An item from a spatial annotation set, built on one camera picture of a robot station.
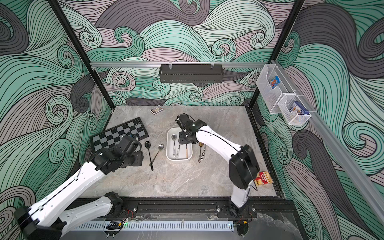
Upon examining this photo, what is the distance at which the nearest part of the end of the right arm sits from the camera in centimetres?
60

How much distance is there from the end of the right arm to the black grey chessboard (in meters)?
0.39

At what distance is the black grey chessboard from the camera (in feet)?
3.17
